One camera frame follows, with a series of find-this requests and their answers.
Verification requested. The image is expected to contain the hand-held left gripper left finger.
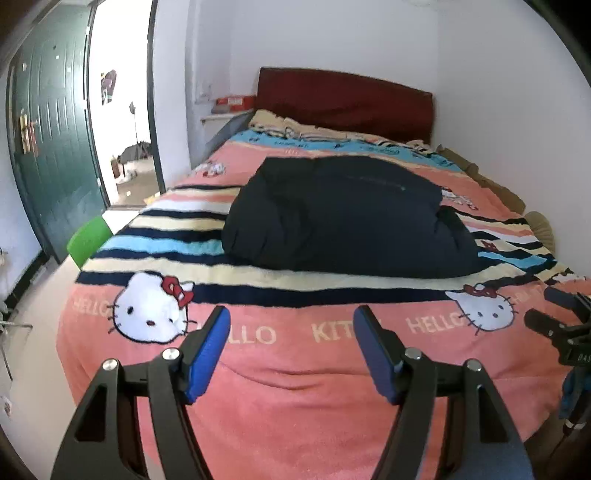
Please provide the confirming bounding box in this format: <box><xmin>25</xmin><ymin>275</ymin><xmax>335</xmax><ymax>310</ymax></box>
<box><xmin>50</xmin><ymin>305</ymin><xmax>232</xmax><ymax>480</ymax></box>

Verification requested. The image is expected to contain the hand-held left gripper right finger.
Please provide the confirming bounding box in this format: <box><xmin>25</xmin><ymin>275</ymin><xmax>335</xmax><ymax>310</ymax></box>
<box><xmin>353</xmin><ymin>304</ymin><xmax>532</xmax><ymax>480</ymax></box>

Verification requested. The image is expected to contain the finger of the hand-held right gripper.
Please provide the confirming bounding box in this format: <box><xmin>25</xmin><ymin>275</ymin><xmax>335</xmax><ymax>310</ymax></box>
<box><xmin>543</xmin><ymin>285</ymin><xmax>591</xmax><ymax>320</ymax></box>
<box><xmin>524</xmin><ymin>307</ymin><xmax>572</xmax><ymax>352</ymax></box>

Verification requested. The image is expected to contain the black hooded puffer jacket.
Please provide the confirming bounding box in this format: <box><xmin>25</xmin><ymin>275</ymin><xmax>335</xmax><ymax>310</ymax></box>
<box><xmin>221</xmin><ymin>155</ymin><xmax>493</xmax><ymax>280</ymax></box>

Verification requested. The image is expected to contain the beige woven fan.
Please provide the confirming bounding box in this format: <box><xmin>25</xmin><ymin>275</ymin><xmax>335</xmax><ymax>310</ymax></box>
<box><xmin>525</xmin><ymin>210</ymin><xmax>558</xmax><ymax>252</ymax></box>

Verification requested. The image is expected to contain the pink striped cartoon cat blanket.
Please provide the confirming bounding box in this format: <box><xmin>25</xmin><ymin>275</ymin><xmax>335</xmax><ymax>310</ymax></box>
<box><xmin>55</xmin><ymin>108</ymin><xmax>591</xmax><ymax>480</ymax></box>

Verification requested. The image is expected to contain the green plastic stool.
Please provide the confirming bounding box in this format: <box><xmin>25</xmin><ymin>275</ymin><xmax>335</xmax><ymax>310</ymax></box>
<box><xmin>66</xmin><ymin>216</ymin><xmax>115</xmax><ymax>270</ymax></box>

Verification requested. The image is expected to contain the metal rack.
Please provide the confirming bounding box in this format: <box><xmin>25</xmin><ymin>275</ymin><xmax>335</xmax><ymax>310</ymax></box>
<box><xmin>0</xmin><ymin>295</ymin><xmax>34</xmax><ymax>380</ymax></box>

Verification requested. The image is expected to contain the dark open umbrella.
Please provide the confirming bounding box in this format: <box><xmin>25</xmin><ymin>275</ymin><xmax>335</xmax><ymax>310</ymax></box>
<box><xmin>117</xmin><ymin>141</ymin><xmax>153</xmax><ymax>164</ymax></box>

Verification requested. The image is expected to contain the grey slanted board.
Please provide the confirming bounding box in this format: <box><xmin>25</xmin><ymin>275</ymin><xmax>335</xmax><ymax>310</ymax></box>
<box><xmin>205</xmin><ymin>113</ymin><xmax>256</xmax><ymax>156</ymax></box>

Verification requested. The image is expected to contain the red box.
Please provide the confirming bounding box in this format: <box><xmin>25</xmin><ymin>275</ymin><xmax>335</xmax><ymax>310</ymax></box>
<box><xmin>215</xmin><ymin>95</ymin><xmax>257</xmax><ymax>113</ymax></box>

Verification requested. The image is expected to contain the dark red headboard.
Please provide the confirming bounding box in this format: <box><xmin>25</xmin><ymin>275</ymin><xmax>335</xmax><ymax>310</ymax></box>
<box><xmin>256</xmin><ymin>67</ymin><xmax>435</xmax><ymax>145</ymax></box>

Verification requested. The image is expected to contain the green metal door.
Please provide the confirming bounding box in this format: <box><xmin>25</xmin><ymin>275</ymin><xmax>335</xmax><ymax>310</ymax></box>
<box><xmin>6</xmin><ymin>4</ymin><xmax>110</xmax><ymax>265</ymax></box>

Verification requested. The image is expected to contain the brass door handle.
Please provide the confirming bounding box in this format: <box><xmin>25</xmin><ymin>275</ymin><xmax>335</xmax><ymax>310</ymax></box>
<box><xmin>17</xmin><ymin>112</ymin><xmax>41</xmax><ymax>156</ymax></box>

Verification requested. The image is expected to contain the wall poster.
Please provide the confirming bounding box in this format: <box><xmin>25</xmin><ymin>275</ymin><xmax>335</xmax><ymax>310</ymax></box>
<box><xmin>100</xmin><ymin>69</ymin><xmax>117</xmax><ymax>106</ymax></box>

